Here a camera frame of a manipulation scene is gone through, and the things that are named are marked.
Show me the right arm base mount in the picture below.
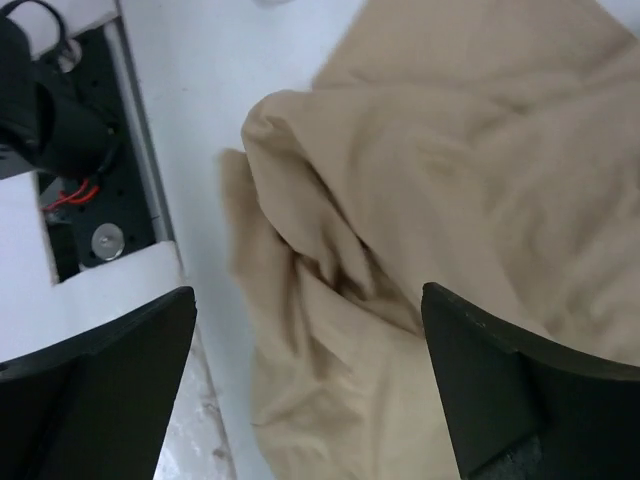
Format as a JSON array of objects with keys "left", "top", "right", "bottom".
[{"left": 38, "top": 20, "right": 174, "bottom": 282}]

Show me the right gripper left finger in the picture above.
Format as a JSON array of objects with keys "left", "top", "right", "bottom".
[{"left": 1, "top": 287, "right": 195, "bottom": 480}]

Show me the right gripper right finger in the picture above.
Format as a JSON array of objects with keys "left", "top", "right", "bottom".
[{"left": 421, "top": 283, "right": 639, "bottom": 480}]

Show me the beige t shirt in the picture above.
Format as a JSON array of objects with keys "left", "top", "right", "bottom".
[{"left": 221, "top": 1, "right": 639, "bottom": 479}]

